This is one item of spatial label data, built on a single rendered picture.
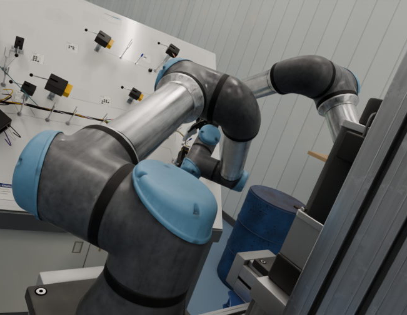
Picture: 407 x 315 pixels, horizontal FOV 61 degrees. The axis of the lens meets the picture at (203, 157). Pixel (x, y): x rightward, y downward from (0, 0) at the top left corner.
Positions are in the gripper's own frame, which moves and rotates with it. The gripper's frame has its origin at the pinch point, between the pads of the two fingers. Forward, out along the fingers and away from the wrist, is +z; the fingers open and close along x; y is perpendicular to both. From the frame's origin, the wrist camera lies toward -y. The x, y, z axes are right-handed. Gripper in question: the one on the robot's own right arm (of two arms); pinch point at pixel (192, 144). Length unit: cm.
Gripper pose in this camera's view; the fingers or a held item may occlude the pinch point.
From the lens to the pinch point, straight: 153.3
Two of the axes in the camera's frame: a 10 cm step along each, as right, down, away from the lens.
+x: -8.2, -3.9, -4.2
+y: -0.7, -6.5, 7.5
